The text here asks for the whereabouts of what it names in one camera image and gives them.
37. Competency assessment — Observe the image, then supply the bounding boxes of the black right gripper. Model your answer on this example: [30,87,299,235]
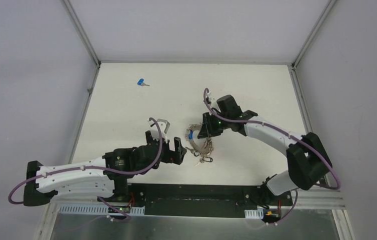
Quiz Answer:
[198,111,231,139]

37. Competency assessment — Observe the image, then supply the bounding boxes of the metal disc with keyrings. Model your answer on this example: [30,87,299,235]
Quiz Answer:
[185,124,214,167]

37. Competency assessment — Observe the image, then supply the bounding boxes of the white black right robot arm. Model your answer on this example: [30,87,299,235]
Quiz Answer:
[197,94,332,205]

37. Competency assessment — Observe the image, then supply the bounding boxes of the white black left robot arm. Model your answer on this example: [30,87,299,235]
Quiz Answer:
[23,131,187,207]

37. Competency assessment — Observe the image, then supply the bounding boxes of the blue key tag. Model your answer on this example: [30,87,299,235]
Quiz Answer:
[188,130,193,140]

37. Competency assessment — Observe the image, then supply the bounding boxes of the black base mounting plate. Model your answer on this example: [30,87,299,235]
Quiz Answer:
[97,183,294,220]

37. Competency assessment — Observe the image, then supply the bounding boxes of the blue capped key far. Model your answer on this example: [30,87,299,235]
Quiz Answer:
[137,78,150,87]

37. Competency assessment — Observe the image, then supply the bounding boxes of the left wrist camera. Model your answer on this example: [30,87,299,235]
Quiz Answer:
[148,118,171,135]

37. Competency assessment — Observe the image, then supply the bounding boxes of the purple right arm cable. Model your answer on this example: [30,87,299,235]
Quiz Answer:
[203,87,342,226]

